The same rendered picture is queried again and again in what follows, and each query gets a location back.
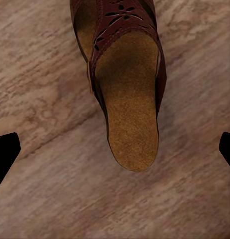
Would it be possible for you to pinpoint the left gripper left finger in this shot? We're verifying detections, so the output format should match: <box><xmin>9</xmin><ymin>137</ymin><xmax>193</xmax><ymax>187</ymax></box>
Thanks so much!
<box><xmin>0</xmin><ymin>132</ymin><xmax>21</xmax><ymax>184</ymax></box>

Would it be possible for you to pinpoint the sandal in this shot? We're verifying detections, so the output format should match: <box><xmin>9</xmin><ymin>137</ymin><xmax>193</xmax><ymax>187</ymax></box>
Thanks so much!
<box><xmin>70</xmin><ymin>0</ymin><xmax>167</xmax><ymax>172</ymax></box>

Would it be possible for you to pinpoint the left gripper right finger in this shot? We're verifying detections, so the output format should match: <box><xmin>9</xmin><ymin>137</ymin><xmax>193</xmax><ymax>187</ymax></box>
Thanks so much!
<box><xmin>219</xmin><ymin>132</ymin><xmax>230</xmax><ymax>166</ymax></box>

